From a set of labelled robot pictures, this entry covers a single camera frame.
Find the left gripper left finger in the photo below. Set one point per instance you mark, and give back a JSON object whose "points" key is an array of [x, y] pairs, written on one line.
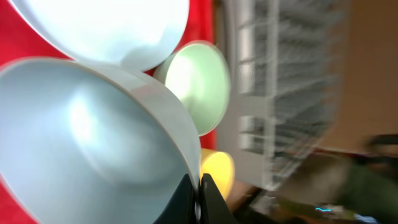
{"points": [[181, 207]]}

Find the yellow plastic cup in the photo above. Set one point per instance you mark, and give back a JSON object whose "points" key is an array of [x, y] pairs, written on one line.
{"points": [[220, 166]]}

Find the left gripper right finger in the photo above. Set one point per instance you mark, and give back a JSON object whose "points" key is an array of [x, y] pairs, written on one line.
{"points": [[214, 209]]}

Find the small light blue bowl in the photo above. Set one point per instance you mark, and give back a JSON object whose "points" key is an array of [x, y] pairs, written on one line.
{"points": [[93, 144]]}

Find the grey dishwasher rack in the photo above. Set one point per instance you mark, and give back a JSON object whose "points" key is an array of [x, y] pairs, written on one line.
{"points": [[286, 61]]}

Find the mint green bowl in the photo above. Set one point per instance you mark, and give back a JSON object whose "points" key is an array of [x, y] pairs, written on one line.
{"points": [[198, 76]]}

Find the light blue plate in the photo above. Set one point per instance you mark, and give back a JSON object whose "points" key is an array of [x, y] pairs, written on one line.
{"points": [[130, 34]]}

